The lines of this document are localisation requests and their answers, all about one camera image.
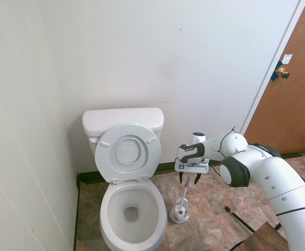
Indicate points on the white door frame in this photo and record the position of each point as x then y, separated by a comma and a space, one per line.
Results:
275, 68

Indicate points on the black rubber baseboard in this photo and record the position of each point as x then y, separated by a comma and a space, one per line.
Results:
89, 177

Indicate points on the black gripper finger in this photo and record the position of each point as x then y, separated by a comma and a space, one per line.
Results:
198, 177
181, 177

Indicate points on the blue tape strip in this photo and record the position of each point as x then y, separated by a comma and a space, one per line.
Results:
273, 77

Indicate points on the small white door label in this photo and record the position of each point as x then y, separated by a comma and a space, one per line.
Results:
287, 58

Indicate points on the white toilet brush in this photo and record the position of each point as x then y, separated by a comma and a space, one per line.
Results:
184, 193

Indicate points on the black camera tripod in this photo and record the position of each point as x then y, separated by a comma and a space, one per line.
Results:
238, 218

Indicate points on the brass door knob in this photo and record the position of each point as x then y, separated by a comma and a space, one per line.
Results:
281, 72

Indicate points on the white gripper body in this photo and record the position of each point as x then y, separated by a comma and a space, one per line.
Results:
191, 168

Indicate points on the white tank lid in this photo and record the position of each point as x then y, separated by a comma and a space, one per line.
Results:
121, 117

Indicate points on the white toilet tank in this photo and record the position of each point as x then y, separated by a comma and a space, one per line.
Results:
92, 145

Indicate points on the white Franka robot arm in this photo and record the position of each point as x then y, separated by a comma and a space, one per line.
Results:
285, 177

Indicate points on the white toilet seat with lid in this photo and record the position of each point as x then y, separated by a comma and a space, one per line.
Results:
105, 162

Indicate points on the brown wooden door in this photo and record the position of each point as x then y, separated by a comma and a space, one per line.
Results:
285, 109

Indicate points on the white brush holder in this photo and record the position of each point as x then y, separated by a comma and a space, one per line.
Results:
178, 221

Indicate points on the white toilet bowl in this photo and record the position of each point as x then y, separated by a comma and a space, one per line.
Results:
163, 222

